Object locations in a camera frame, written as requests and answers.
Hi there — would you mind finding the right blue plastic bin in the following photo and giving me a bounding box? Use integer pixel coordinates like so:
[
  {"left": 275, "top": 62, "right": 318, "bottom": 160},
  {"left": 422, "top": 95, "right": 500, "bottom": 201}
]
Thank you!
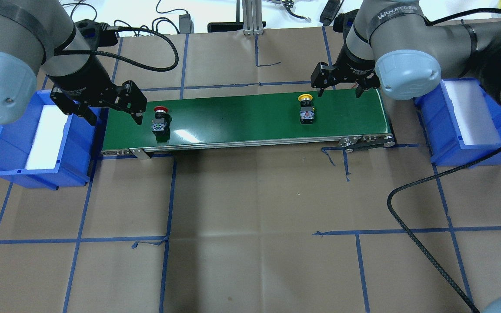
[{"left": 414, "top": 78, "right": 501, "bottom": 166}]

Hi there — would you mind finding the black braided cable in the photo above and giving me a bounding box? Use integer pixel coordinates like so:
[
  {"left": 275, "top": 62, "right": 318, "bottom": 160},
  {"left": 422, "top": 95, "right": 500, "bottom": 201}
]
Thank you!
[{"left": 386, "top": 128, "right": 501, "bottom": 313}]

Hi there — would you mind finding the white foam pad right bin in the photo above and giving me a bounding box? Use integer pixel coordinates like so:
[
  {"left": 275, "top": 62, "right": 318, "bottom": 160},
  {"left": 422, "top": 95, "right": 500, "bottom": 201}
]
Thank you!
[{"left": 443, "top": 80, "right": 501, "bottom": 145}]

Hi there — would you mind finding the green conveyor belt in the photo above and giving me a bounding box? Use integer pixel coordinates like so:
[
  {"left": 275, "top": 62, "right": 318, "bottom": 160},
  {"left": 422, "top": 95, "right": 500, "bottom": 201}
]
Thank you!
[{"left": 102, "top": 90, "right": 397, "bottom": 158}]

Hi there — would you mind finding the left blue plastic bin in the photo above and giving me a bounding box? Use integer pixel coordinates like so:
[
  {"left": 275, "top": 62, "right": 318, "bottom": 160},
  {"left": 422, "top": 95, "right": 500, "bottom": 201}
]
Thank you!
[{"left": 0, "top": 90, "right": 97, "bottom": 190}]

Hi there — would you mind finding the yellow mushroom push button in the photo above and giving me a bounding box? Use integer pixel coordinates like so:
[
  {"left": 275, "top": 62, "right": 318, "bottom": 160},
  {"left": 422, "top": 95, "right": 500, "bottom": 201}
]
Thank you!
[{"left": 298, "top": 93, "right": 315, "bottom": 125}]

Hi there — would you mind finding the aluminium frame post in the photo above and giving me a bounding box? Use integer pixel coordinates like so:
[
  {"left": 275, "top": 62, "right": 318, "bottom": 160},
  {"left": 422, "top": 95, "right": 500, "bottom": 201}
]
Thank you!
[{"left": 240, "top": 0, "right": 264, "bottom": 36}]

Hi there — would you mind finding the blue plastic bin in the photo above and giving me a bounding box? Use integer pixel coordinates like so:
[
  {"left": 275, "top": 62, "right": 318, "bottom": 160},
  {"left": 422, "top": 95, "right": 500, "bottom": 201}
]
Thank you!
[
  {"left": 0, "top": 90, "right": 97, "bottom": 190},
  {"left": 414, "top": 78, "right": 501, "bottom": 166}
]

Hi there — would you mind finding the black handheld device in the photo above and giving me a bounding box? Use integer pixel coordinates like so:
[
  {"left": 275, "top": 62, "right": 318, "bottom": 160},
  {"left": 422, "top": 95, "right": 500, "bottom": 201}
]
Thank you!
[{"left": 319, "top": 0, "right": 343, "bottom": 27}]

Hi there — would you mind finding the red mushroom push button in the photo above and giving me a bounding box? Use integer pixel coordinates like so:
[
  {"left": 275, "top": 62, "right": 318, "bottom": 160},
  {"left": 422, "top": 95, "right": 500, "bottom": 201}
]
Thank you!
[{"left": 151, "top": 106, "right": 172, "bottom": 142}]

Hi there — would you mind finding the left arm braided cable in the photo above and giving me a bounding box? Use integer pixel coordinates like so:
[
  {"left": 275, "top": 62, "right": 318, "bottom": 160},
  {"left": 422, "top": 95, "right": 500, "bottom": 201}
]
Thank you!
[{"left": 57, "top": 26, "right": 179, "bottom": 72}]

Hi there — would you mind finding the white foam pad bin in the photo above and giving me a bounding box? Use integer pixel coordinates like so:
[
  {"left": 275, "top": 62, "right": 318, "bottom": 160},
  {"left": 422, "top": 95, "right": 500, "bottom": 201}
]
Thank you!
[
  {"left": 443, "top": 80, "right": 501, "bottom": 145},
  {"left": 24, "top": 105, "right": 70, "bottom": 170}
]

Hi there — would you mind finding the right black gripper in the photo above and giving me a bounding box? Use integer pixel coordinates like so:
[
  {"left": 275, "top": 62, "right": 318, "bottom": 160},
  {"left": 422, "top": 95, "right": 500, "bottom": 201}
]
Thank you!
[{"left": 311, "top": 48, "right": 381, "bottom": 97}]

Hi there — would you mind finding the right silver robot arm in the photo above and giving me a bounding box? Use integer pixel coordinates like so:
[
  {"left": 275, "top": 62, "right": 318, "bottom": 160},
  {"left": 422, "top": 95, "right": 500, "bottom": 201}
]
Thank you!
[{"left": 311, "top": 0, "right": 501, "bottom": 105}]

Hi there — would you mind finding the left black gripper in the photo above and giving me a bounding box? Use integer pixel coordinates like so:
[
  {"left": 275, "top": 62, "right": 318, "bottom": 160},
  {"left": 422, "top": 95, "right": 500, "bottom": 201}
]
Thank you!
[{"left": 50, "top": 77, "right": 147, "bottom": 127}]

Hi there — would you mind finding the black power adapter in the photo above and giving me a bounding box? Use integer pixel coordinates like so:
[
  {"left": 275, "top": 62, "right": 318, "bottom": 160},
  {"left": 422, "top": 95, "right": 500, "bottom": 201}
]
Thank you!
[{"left": 178, "top": 13, "right": 194, "bottom": 34}]

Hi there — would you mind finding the white foam pad left bin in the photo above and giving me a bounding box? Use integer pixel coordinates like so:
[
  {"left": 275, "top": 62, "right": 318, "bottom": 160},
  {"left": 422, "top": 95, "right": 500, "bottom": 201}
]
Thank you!
[{"left": 24, "top": 105, "right": 70, "bottom": 170}]

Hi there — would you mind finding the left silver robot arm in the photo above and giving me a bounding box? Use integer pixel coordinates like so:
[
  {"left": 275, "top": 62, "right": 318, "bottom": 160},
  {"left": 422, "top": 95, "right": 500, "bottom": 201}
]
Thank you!
[{"left": 0, "top": 0, "right": 147, "bottom": 126}]

